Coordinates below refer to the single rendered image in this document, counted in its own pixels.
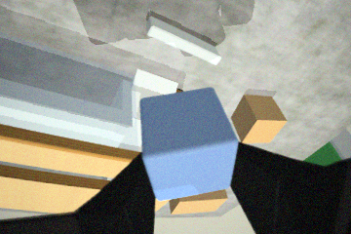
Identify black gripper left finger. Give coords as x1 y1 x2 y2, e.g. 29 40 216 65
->
0 152 156 234

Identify blue block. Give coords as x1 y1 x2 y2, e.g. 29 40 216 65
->
139 87 238 201

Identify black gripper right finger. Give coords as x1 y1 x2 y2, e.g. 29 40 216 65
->
229 141 351 234

